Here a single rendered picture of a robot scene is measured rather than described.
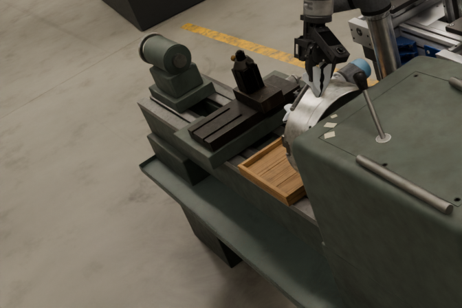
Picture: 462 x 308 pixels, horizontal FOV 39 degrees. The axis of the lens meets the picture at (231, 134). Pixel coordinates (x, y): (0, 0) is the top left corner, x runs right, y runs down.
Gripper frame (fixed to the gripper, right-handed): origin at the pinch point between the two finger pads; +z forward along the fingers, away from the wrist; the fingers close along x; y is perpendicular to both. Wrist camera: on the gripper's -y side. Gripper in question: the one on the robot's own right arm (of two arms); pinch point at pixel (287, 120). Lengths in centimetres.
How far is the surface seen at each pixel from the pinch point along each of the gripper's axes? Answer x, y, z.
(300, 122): 11.4, -21.9, 7.3
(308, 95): 15.3, -18.4, 0.3
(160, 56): 4, 90, 3
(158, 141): -40, 107, 16
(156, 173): -54, 106, 24
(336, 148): 17, -49, 14
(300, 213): -23.1, -13.9, 13.3
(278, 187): -19.5, -0.9, 12.0
